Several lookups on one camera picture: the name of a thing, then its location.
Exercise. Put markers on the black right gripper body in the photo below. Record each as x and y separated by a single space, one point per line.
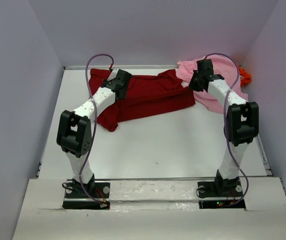
195 84

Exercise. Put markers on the pink t shirt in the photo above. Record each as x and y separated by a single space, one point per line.
225 92

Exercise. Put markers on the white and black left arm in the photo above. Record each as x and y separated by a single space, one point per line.
77 128

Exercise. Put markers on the orange cloth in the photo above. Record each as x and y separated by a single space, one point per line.
245 77

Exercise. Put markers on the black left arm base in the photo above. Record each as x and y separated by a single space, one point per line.
76 199

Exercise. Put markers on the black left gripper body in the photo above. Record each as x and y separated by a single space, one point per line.
124 94

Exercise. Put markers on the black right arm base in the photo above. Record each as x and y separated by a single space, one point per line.
211 198

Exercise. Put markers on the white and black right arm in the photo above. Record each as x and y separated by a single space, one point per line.
241 126

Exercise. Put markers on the dark red t shirt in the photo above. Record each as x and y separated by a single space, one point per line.
148 95

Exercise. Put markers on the white cardboard front cover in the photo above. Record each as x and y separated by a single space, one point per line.
152 210

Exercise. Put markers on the white back table rail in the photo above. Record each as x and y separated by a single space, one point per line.
130 67

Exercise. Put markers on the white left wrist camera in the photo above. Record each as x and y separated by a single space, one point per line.
113 74

